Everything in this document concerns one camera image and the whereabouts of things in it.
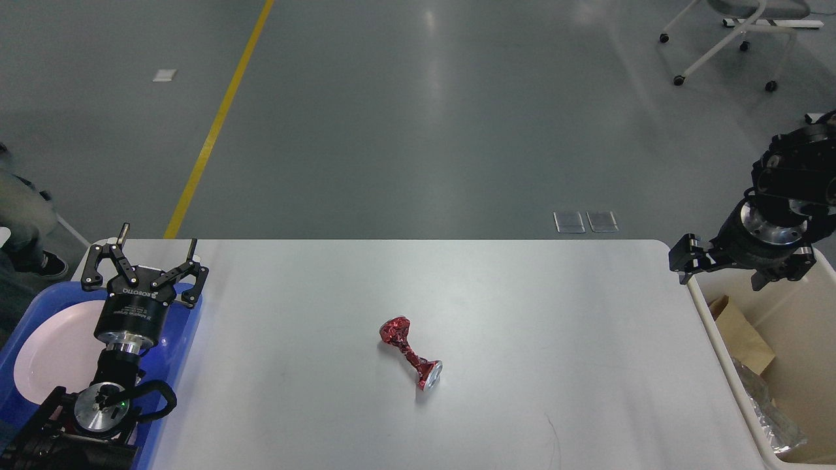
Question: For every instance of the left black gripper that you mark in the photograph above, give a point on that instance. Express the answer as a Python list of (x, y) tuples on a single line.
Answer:
[(136, 313)]

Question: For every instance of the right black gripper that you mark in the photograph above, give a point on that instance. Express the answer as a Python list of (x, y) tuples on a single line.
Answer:
[(767, 237)]

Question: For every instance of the brown paper bag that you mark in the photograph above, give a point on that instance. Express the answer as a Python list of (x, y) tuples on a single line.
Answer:
[(743, 342)]

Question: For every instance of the pink plate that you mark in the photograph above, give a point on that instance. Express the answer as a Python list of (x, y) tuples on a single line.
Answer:
[(62, 351)]

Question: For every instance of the aluminium foil tray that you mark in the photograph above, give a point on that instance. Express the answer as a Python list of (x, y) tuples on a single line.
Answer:
[(782, 434)]

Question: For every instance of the red foil wrapper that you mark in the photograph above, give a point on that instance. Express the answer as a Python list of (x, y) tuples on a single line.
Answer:
[(395, 332)]

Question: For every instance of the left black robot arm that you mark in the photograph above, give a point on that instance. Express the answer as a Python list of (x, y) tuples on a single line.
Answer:
[(116, 421)]

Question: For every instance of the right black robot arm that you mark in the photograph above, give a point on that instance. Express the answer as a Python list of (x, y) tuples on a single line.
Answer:
[(799, 168)]

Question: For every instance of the blue plastic tray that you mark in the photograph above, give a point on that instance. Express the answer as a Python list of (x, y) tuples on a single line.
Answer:
[(164, 362)]

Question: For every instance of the white plastic bin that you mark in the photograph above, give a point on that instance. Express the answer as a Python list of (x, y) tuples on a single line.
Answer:
[(797, 319)]

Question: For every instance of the right floor socket plate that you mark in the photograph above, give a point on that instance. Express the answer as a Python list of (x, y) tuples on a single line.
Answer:
[(602, 221)]

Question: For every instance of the floor socket plate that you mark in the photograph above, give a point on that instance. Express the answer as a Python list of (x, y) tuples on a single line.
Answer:
[(569, 222), (602, 221)]

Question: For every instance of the person's shoe and leg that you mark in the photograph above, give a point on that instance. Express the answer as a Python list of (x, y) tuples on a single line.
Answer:
[(29, 215)]

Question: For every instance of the left floor socket plate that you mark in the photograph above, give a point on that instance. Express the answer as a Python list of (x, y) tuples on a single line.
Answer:
[(569, 222)]

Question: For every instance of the white bar behind chair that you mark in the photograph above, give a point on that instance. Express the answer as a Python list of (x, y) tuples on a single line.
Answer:
[(793, 23)]

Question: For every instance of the white office chair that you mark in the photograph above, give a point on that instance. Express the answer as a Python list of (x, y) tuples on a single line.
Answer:
[(751, 11)]

